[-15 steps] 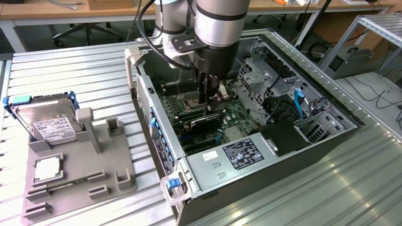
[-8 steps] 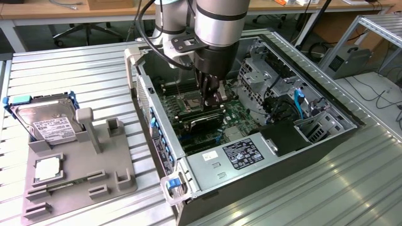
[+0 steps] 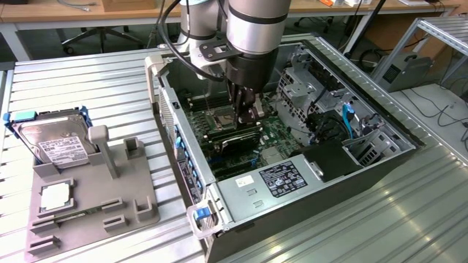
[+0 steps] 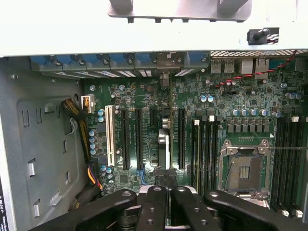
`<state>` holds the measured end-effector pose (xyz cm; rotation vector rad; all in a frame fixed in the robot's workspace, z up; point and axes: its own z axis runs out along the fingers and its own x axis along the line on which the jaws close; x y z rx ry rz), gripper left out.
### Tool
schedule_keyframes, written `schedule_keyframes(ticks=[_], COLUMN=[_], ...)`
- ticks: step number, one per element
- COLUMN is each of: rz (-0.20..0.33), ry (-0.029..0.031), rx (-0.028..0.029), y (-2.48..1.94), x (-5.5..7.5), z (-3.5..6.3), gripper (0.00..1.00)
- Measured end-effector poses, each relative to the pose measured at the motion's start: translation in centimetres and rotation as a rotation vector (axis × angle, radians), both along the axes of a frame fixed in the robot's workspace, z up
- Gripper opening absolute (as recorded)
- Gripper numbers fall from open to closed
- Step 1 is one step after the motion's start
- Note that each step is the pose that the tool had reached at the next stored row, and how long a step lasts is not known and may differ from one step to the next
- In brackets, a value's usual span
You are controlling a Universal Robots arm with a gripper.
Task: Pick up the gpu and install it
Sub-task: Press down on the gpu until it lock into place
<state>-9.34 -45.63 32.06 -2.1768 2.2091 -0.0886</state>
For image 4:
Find black RAM slot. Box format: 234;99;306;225
286;116;298;212
199;115;207;191
279;116;291;217
212;115;221;190
205;115;215;191
271;116;284;210
293;116;305;218

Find metal socket cover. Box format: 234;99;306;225
234;191;270;210

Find CPU socket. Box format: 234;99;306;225
220;139;271;200

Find long black expansion slot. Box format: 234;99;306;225
178;107;186;170
120;108;130;171
134;108;144;170

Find white expansion slot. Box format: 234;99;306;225
105;105;116;167

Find short black expansion slot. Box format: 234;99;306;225
149;108;157;128

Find green motherboard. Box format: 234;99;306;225
83;57;308;217

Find open grey PC case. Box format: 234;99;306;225
0;23;308;231

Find coloured power wire bundle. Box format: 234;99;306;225
69;163;103;212

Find braided black yellow power cable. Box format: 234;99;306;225
61;95;96;167

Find red black twisted wire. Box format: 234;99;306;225
214;49;299;89

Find blue bracket clip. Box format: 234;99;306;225
63;54;79;69
83;54;104;69
135;53;154;67
109;53;128;68
30;55;51;71
189;51;209;67

